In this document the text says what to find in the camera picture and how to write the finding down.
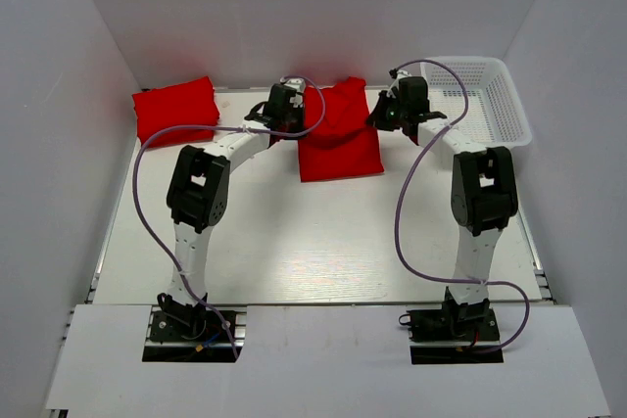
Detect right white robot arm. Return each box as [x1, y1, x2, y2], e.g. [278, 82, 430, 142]
[366, 70, 518, 339]

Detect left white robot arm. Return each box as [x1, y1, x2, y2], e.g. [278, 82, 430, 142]
[158, 77, 306, 339]

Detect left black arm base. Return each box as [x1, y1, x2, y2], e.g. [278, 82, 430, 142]
[142, 306, 236, 363]

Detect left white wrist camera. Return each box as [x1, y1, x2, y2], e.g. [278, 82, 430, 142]
[280, 76, 307, 95]

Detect white plastic basket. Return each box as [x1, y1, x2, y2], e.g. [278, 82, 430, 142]
[420, 56, 532, 149]

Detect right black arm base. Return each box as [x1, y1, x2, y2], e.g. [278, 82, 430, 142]
[398, 308, 504, 365]

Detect folded red t shirt stack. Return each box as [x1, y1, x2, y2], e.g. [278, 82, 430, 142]
[132, 76, 219, 144]

